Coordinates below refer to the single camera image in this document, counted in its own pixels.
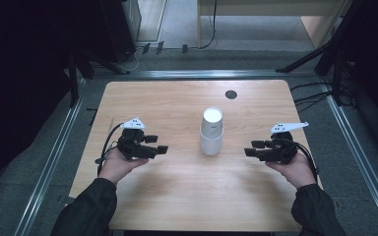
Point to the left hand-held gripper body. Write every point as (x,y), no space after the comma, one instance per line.
(130,141)

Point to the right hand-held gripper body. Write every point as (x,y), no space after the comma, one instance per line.
(282,150)

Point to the person's right hand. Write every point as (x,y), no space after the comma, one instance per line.
(298,172)

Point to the person's left hand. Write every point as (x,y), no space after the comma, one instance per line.
(116,167)

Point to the black tape strip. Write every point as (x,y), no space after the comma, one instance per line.
(93,116)

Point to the black round table grommet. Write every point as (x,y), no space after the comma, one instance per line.
(231,94)

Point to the black metal stand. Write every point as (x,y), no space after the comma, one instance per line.
(73,82)

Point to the small black floor block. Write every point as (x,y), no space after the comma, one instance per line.
(184,48)
(146,48)
(159,47)

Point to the black tripod stand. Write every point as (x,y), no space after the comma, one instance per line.
(308,57)

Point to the black cabinet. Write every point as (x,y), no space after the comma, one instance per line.
(118,26)

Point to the light wooden desk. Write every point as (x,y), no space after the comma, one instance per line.
(259,8)

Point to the long metal floor rail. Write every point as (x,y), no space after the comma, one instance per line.
(355,147)
(193,74)
(45,177)

